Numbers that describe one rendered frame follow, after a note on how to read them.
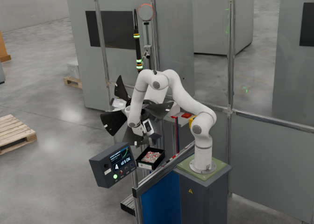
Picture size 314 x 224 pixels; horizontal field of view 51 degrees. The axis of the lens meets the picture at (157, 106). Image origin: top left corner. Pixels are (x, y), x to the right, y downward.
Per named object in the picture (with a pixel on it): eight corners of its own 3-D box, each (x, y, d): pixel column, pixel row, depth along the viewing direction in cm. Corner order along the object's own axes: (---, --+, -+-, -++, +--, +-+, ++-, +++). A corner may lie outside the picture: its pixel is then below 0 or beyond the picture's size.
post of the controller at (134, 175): (135, 185, 233) (132, 162, 225) (138, 186, 231) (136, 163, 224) (132, 187, 231) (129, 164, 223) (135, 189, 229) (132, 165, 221)
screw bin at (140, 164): (148, 153, 281) (147, 146, 278) (166, 157, 273) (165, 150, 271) (135, 167, 263) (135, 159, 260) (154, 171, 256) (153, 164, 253)
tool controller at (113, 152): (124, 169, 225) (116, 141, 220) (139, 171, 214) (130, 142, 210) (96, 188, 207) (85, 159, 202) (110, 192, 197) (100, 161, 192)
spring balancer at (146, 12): (139, 20, 322) (138, 21, 315) (137, 3, 315) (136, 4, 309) (155, 19, 320) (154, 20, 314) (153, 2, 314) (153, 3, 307)
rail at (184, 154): (201, 143, 296) (200, 135, 293) (204, 144, 294) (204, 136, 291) (132, 196, 234) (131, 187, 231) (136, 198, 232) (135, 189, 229)
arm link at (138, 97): (147, 98, 226) (136, 129, 243) (146, 85, 238) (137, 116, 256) (134, 95, 224) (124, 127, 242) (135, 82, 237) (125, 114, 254)
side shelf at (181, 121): (167, 110, 355) (167, 108, 353) (195, 118, 333) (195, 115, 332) (153, 118, 338) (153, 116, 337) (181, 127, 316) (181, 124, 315)
